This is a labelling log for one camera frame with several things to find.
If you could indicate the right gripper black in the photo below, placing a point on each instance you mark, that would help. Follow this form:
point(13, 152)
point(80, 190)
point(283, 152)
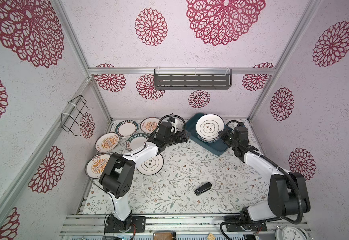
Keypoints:
point(223, 136)

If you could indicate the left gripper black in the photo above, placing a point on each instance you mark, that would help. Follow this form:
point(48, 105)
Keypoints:
point(179, 139)

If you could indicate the white plate cloud motif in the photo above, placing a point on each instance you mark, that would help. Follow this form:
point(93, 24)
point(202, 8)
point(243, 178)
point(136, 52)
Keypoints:
point(209, 126)
point(151, 166)

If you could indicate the green rim plate front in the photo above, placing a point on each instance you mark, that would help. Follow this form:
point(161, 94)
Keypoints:
point(208, 140)

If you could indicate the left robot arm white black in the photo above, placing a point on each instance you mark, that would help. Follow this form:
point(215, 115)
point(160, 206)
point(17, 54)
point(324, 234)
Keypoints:
point(117, 176)

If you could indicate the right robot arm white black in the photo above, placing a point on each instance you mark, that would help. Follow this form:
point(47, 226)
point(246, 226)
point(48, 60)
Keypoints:
point(287, 195)

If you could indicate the teal plastic bin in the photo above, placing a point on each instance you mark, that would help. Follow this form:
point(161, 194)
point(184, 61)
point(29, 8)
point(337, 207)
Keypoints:
point(217, 148)

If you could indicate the orange sunburst plate back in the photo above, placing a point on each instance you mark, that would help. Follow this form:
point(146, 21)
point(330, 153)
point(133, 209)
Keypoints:
point(148, 125)

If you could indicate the orange sunburst plate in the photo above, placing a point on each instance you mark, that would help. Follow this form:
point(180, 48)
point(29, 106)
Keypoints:
point(96, 165)
point(148, 125)
point(107, 142)

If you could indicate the green red rim plate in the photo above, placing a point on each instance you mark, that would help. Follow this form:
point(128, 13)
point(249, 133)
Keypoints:
point(126, 128)

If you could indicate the black stapler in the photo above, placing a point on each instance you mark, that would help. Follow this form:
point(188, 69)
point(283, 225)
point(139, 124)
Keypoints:
point(202, 189)

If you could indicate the orange sunburst plate front left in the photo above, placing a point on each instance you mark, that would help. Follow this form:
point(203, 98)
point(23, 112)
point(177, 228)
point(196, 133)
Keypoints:
point(96, 165)

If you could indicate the white analog clock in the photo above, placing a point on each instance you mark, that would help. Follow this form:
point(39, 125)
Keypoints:
point(290, 233)

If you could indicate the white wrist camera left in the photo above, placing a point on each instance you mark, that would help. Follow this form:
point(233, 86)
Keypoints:
point(176, 123)

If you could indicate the grey wall shelf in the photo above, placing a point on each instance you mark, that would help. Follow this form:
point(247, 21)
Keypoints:
point(192, 81)

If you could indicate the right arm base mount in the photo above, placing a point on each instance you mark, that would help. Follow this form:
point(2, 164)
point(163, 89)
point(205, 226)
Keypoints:
point(235, 224)

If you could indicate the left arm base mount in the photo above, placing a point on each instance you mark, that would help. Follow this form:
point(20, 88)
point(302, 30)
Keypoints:
point(132, 224)

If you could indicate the black wire wall rack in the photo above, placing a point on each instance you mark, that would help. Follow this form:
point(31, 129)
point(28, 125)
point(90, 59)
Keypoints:
point(71, 119)

